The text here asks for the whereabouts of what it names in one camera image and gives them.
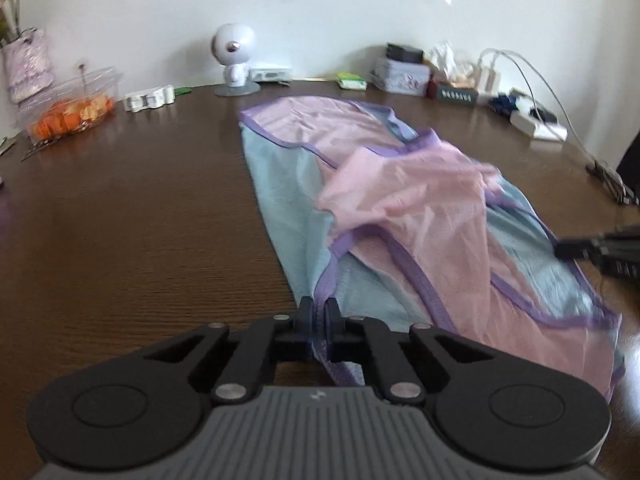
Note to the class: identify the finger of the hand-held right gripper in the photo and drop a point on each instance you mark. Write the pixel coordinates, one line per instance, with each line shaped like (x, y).
(575, 249)

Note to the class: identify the white round-headed robot toy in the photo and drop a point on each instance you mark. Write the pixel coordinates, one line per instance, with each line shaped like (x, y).
(232, 47)

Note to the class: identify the small black box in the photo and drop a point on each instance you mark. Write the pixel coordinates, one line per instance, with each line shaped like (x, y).
(405, 53)

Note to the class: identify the blue small item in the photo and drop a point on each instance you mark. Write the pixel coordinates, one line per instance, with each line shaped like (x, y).
(502, 104)

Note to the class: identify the small white flat device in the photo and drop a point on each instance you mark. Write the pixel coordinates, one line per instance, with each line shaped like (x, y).
(270, 73)

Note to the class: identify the printed tin box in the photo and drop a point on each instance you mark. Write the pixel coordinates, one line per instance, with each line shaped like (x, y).
(400, 80)

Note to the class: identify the black power adapter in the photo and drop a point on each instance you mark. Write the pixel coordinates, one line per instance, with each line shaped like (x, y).
(532, 105)

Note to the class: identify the white crumpled tissue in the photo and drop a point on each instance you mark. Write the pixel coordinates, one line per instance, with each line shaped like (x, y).
(442, 57)

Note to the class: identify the green white packet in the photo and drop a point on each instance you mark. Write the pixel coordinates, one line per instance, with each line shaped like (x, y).
(351, 82)

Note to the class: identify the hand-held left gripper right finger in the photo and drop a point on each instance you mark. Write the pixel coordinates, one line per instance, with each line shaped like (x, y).
(332, 330)

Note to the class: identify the small white plastic gadget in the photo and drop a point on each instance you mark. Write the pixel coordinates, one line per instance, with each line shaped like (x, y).
(147, 98)

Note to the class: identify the dark green tissue box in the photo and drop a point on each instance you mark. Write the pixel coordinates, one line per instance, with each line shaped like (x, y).
(452, 96)

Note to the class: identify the pink blue purple-trimmed vest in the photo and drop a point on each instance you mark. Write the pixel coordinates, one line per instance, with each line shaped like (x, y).
(400, 210)

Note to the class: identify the clear container of orange fruit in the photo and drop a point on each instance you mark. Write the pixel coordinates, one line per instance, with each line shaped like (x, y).
(67, 110)

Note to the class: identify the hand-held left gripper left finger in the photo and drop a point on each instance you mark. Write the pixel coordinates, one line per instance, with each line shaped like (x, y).
(306, 330)

